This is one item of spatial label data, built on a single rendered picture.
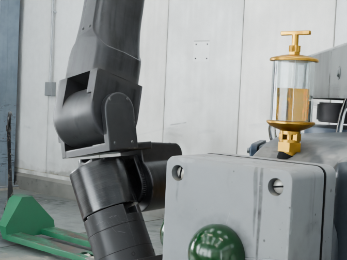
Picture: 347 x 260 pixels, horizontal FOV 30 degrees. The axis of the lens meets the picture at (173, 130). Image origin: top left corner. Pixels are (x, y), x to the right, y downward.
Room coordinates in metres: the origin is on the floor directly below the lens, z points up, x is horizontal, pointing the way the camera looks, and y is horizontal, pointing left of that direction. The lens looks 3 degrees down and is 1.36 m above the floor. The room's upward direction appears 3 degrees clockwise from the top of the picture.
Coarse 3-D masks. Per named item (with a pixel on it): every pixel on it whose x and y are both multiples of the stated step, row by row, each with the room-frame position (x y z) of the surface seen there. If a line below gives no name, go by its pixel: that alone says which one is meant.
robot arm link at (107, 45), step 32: (96, 0) 0.66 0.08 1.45; (128, 0) 0.67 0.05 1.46; (96, 32) 0.65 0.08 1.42; (128, 32) 0.66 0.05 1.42; (96, 64) 0.63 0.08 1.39; (128, 64) 0.65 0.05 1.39; (64, 96) 0.65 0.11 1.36; (96, 96) 0.61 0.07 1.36; (128, 96) 0.64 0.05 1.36; (64, 128) 0.64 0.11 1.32; (96, 128) 0.61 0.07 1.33
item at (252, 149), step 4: (260, 140) 0.89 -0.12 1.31; (264, 140) 0.89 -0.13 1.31; (252, 144) 0.82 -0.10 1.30; (256, 144) 0.82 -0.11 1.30; (260, 144) 0.85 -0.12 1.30; (264, 144) 0.85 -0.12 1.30; (248, 148) 0.82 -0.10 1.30; (252, 148) 0.82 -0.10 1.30; (256, 148) 0.82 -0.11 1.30; (248, 152) 0.82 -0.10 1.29; (252, 152) 0.82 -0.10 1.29
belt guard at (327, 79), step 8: (328, 48) 0.66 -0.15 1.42; (336, 48) 0.62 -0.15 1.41; (344, 48) 0.58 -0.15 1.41; (312, 56) 0.73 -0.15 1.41; (320, 56) 0.69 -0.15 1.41; (328, 56) 0.65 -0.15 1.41; (336, 56) 0.62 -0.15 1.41; (344, 56) 0.58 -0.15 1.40; (320, 64) 0.69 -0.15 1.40; (328, 64) 0.65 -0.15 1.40; (336, 64) 0.61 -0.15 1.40; (344, 64) 0.58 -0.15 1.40; (320, 72) 0.68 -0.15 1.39; (328, 72) 0.64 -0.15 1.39; (336, 72) 0.60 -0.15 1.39; (344, 72) 0.58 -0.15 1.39; (320, 80) 0.68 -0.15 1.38; (328, 80) 0.64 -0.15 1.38; (336, 80) 0.61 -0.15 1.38; (344, 80) 0.58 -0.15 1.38; (320, 88) 0.68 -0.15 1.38; (328, 88) 0.64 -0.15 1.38; (336, 88) 0.61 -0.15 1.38; (344, 88) 0.58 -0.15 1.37; (320, 96) 0.68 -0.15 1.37; (328, 96) 0.64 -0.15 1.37; (336, 96) 0.61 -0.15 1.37; (344, 96) 0.57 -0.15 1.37
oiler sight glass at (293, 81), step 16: (288, 64) 0.37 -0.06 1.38; (304, 64) 0.37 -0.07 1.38; (272, 80) 0.38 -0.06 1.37; (288, 80) 0.37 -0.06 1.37; (304, 80) 0.37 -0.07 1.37; (272, 96) 0.38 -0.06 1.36; (288, 96) 0.37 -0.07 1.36; (304, 96) 0.37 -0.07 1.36; (272, 112) 0.38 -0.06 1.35; (288, 112) 0.37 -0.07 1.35; (304, 112) 0.37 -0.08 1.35
